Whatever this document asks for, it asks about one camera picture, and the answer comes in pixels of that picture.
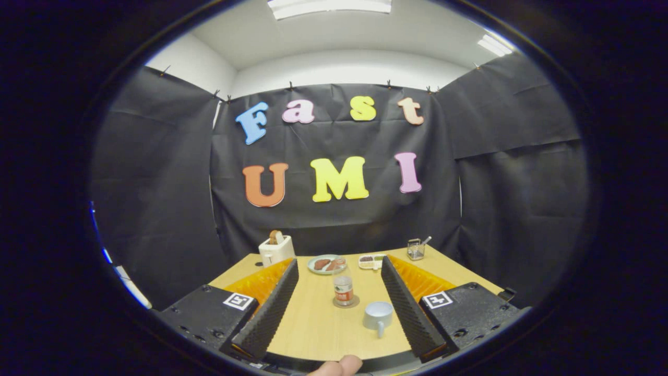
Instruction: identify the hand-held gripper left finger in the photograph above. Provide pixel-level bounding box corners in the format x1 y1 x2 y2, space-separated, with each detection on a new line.
157 257 300 362

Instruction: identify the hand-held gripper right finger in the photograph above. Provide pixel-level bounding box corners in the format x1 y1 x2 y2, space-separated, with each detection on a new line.
380 255 529 362

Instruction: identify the white cup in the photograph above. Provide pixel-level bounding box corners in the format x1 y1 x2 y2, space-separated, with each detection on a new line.
363 301 394 338

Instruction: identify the clear plastic juice bottle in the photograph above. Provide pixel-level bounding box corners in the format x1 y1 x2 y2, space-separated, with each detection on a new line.
333 275 355 307

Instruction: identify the wooden table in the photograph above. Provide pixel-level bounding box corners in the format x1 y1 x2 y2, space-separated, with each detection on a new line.
209 245 504 361

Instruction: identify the pale green plate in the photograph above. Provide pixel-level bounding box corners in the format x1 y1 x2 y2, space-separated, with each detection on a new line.
307 254 348 275

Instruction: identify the white toaster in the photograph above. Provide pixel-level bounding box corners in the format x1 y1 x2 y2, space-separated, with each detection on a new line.
258 235 296 267

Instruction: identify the white rectangular food tray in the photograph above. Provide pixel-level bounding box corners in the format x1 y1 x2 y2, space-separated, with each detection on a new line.
358 254 388 271

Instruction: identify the white side desk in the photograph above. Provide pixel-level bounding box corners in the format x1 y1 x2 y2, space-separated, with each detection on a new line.
112 265 152 310

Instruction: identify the small ceiling light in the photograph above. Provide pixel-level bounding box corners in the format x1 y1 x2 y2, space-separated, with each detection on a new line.
478 34 515 57

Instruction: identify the long ceiling light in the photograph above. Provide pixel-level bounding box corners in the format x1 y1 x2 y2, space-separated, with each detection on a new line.
267 0 392 20

